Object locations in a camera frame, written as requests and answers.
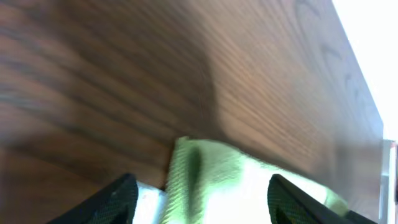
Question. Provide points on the light green microfiber cloth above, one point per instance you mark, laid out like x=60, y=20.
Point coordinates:
x=214, y=182

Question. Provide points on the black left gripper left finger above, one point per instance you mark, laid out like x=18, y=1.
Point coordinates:
x=114, y=204

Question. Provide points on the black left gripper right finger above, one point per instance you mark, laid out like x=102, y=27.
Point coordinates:
x=290, y=205

